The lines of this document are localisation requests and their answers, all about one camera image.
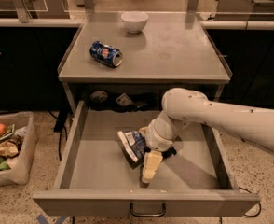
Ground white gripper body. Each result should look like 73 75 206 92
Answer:
145 111 189 152

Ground blue chip bag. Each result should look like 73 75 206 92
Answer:
116 129 178 170

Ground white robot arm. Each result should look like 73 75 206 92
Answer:
142 88 274 184

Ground grey open drawer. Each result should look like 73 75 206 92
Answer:
33 104 260 217

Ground dark items behind drawer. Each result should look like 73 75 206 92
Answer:
86 91 159 113

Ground grey counter cabinet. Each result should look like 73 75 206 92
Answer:
59 12 231 110

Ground tan snack bag in bin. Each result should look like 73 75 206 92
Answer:
0 143 19 158

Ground blue soda can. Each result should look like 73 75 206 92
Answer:
89 41 123 68

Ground white bowl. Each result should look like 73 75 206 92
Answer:
121 11 149 34

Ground clear plastic bin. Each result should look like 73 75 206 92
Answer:
0 112 37 187

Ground black drawer handle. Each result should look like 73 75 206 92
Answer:
130 202 166 217

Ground black cable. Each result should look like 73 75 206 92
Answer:
238 186 263 218

